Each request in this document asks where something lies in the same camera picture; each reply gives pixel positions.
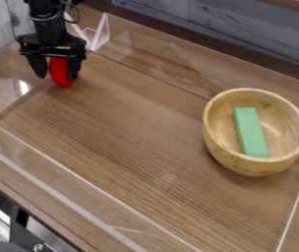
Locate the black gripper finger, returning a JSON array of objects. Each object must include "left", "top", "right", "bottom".
[
  {"left": 26, "top": 54, "right": 48, "bottom": 79},
  {"left": 68, "top": 57, "right": 81, "bottom": 80}
]

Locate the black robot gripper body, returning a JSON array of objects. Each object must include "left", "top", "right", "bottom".
[{"left": 17, "top": 33, "right": 86, "bottom": 60}]

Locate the red plush strawberry toy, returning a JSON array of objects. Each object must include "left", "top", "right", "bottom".
[{"left": 49, "top": 57, "right": 73, "bottom": 88}]

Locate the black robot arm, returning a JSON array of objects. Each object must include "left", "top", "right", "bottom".
[{"left": 17, "top": 0, "right": 86, "bottom": 87}]

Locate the clear acrylic tray barrier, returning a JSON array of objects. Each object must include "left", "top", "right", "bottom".
[{"left": 0, "top": 11, "right": 299, "bottom": 252}]

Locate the wooden bowl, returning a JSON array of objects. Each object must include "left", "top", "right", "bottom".
[{"left": 201, "top": 88, "right": 299, "bottom": 177}]

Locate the green rectangular block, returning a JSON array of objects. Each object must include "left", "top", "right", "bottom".
[{"left": 233, "top": 107, "right": 270, "bottom": 158}]

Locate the black table leg frame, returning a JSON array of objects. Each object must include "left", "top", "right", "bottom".
[{"left": 9, "top": 207, "right": 56, "bottom": 252}]

